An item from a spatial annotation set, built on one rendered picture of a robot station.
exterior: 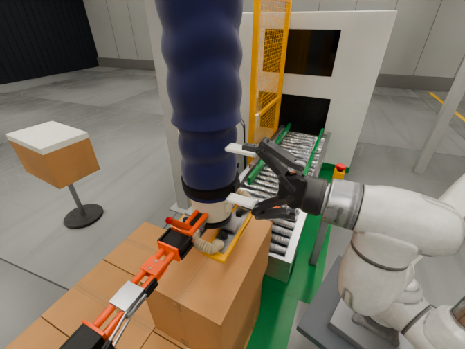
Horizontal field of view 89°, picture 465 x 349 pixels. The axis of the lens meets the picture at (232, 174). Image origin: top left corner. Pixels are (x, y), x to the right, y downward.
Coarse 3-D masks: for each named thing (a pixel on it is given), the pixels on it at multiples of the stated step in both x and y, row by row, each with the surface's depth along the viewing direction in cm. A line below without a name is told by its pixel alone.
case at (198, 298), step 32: (256, 224) 130; (192, 256) 112; (256, 256) 114; (160, 288) 99; (192, 288) 99; (224, 288) 99; (256, 288) 136; (160, 320) 114; (192, 320) 96; (224, 320) 90
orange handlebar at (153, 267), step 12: (192, 216) 92; (204, 216) 92; (180, 228) 86; (192, 228) 86; (156, 252) 78; (144, 264) 73; (156, 264) 73; (168, 264) 75; (156, 276) 71; (144, 288) 67; (108, 312) 62; (120, 312) 61; (96, 324) 59; (108, 336) 58
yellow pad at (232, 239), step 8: (240, 208) 113; (240, 216) 107; (248, 216) 109; (240, 224) 104; (216, 232) 101; (224, 232) 97; (232, 232) 100; (240, 232) 101; (224, 240) 96; (232, 240) 97; (224, 248) 93; (232, 248) 95; (208, 256) 92; (216, 256) 90; (224, 256) 90
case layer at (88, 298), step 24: (144, 240) 172; (120, 264) 155; (72, 288) 141; (96, 288) 141; (48, 312) 129; (72, 312) 129; (96, 312) 129; (144, 312) 129; (24, 336) 120; (48, 336) 120; (144, 336) 120; (168, 336) 120; (240, 336) 131
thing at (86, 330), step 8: (80, 328) 57; (88, 328) 57; (96, 328) 57; (72, 336) 56; (80, 336) 56; (88, 336) 56; (96, 336) 56; (104, 336) 56; (64, 344) 54; (72, 344) 54; (80, 344) 54; (88, 344) 54; (96, 344) 54
